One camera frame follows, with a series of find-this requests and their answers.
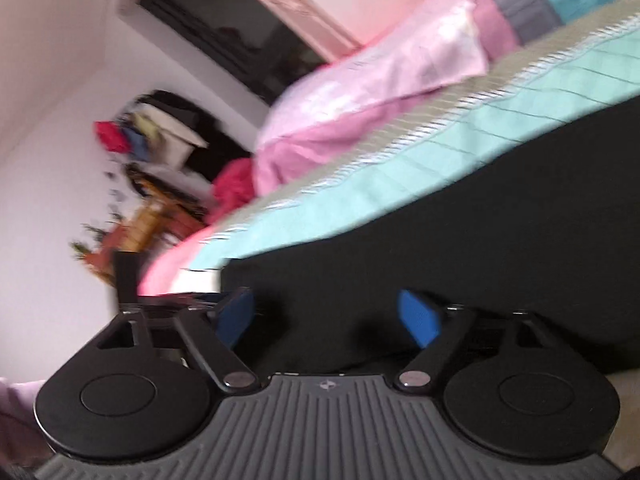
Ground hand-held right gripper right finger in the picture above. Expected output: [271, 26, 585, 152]
[393, 288, 557, 395]

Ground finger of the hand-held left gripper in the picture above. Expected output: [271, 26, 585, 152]
[113, 251, 142, 313]

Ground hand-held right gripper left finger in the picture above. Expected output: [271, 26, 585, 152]
[95, 287, 262, 394]

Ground black pants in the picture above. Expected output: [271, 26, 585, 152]
[220, 94, 640, 377]

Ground pink bed sheet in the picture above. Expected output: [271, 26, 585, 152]
[137, 222, 223, 297]

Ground pink-red folded clothes stack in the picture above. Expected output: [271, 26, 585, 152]
[211, 157, 257, 217]

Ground red cloth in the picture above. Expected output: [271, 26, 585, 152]
[94, 120, 129, 155]

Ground black clothes pile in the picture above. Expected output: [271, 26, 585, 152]
[131, 89, 252, 182]

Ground pink pillow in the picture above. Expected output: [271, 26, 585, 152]
[254, 0, 492, 197]

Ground dark window with wooden frame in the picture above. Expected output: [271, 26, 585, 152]
[117, 0, 362, 107]

